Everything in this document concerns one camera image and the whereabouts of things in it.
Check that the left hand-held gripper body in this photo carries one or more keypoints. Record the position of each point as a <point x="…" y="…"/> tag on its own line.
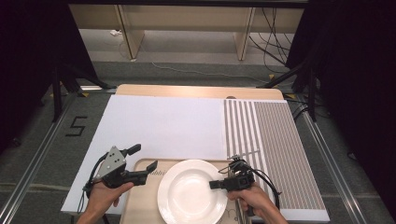
<point x="113" y="168"/>

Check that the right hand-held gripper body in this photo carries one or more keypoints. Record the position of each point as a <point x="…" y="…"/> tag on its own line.
<point x="239" y="182"/>

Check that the beige plastic tray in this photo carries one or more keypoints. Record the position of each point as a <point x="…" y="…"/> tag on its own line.
<point x="140" y="202"/>

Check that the white ceramic plate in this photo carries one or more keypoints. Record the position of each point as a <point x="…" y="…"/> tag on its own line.
<point x="186" y="193"/>

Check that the silver table knife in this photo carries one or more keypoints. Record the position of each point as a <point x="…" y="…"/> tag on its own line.
<point x="241" y="214"/>

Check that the person's right hand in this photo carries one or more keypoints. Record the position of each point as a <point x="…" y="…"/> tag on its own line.
<point x="252" y="199"/>

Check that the person's left hand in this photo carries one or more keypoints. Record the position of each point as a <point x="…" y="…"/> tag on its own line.
<point x="104" y="199"/>

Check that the striped grey white placemat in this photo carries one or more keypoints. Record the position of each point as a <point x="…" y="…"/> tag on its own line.
<point x="280" y="140"/>

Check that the light wooden table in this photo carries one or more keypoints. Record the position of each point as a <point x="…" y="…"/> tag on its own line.
<point x="193" y="91"/>

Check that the black metal stand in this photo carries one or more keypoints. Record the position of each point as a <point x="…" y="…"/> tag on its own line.
<point x="56" y="93"/>
<point x="312" y="93"/>

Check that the beige background desk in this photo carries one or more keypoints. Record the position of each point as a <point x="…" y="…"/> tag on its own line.
<point x="186" y="18"/>

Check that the black curtain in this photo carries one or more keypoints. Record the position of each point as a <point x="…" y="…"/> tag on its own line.
<point x="351" y="77"/>
<point x="34" y="46"/>

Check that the aluminium floor rail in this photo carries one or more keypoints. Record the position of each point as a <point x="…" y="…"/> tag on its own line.
<point x="333" y="168"/>
<point x="34" y="161"/>

